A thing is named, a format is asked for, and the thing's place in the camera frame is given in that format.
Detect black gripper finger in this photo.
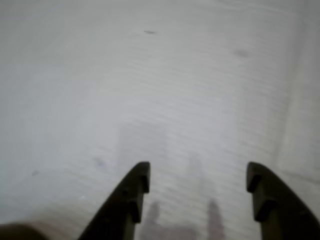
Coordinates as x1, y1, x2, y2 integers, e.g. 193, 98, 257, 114
76, 161, 151, 240
245, 161, 320, 240

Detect brown corrugated cardboard sheet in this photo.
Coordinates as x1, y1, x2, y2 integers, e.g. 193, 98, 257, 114
0, 0, 320, 240

